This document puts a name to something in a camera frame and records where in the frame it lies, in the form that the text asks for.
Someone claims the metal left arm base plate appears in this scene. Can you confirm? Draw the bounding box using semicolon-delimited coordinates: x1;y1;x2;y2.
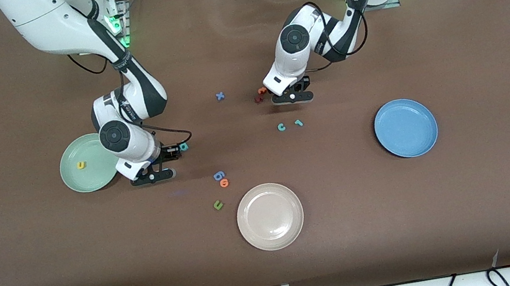
364;0;402;13

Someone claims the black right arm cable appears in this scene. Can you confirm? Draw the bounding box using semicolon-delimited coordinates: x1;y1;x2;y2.
68;48;111;79

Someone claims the beige plate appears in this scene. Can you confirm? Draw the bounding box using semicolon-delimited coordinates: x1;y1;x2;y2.
232;178;310;256

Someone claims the blue plate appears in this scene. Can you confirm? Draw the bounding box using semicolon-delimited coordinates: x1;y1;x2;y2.
370;93;443;163

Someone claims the light green plate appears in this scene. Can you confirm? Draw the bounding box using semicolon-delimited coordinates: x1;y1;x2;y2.
54;130;126;197

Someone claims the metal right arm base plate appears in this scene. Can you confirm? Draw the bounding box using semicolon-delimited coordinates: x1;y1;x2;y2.
104;0;135;51

